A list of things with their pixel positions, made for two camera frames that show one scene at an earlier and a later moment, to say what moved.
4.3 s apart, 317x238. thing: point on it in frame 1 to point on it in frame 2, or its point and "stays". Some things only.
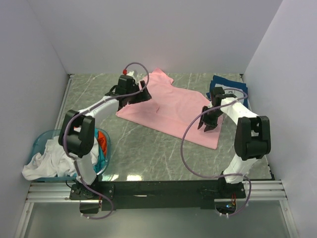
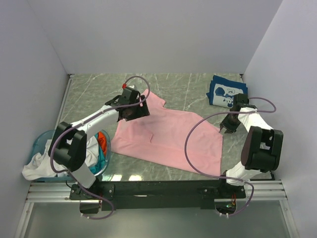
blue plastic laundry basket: (40, 145) stays
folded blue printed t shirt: (236, 89) stays
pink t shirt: (171, 110) to (159, 138)
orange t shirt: (103, 142) stays
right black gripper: (211, 125) to (225, 124)
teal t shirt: (102, 157) stays
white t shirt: (53, 161) stays
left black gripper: (142, 96) to (143, 110)
